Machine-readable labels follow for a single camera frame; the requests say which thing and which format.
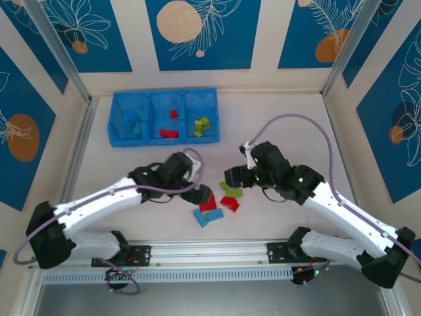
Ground large red lego brick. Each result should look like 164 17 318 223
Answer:
199 193 218 213

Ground black mounting plate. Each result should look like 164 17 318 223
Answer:
91 245 152 268
266 242 297 264

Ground small electronics board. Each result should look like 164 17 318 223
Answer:
291 267 322 286
105 267 125 281

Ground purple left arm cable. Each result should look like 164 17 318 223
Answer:
12 147 204 295

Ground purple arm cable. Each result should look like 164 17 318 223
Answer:
251 113 421 287
12 147 204 295

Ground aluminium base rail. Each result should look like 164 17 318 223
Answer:
31 240 333 268

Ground aluminium side rail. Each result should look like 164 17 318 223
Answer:
64 97 99 198
321 93 361 205

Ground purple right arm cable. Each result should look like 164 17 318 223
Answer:
251 113 421 287

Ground white slotted cable duct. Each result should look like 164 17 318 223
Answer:
41 267 294 284

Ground aluminium frame post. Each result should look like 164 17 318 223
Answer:
9 269 43 316
322 0 384 98
378 282 407 316
22 0 93 105

